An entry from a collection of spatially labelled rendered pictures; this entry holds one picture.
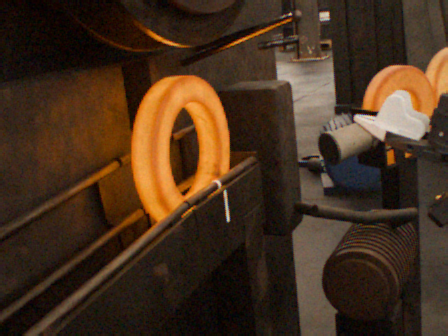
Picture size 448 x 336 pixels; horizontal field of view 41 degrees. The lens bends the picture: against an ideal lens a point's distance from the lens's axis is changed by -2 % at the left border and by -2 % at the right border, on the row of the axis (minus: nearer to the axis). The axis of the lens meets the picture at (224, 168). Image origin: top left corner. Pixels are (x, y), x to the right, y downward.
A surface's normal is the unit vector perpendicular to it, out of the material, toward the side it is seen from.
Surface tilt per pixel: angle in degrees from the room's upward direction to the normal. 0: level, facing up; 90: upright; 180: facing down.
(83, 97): 90
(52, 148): 90
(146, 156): 77
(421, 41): 90
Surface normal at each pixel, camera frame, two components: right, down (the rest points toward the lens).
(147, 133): -0.45, -0.18
